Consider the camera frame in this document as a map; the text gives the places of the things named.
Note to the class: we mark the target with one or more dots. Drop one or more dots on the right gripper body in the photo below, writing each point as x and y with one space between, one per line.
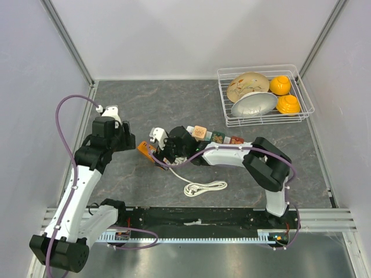
170 151

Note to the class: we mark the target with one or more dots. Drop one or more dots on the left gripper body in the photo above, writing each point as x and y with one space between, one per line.
122 141

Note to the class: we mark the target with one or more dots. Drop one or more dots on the white multicolour power strip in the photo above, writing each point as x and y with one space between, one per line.
208 135

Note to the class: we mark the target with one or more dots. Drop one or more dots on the beige cube socket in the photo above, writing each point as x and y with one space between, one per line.
199 133

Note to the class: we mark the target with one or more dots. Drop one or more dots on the orange power strip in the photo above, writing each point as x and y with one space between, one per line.
146 149

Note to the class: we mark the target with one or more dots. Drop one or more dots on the dark green cube socket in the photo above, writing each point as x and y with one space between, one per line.
217 137

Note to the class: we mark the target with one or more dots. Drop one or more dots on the red-brown cube socket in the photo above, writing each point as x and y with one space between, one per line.
236 140

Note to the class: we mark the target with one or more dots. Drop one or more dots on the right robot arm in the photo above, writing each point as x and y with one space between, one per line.
268 166

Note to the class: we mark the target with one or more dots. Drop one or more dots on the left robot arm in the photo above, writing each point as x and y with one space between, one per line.
66 241

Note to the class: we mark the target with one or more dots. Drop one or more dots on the grey white plate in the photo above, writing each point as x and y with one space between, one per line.
254 104

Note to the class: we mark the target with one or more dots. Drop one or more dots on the beige floral plate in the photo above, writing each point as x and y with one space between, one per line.
247 83

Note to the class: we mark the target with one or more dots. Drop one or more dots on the lower yellow bowl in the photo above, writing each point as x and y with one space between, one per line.
288 104

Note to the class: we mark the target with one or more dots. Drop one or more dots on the yellow bowl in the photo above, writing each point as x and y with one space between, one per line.
288 104
280 85

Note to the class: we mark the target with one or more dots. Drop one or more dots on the upper yellow bowl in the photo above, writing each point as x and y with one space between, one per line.
280 85

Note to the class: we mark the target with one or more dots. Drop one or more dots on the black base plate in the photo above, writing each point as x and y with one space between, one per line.
205 222

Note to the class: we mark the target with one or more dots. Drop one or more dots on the white wire dish rack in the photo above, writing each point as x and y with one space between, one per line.
298 90

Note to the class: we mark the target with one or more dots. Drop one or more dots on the slotted cable duct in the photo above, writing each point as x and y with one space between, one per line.
112 237

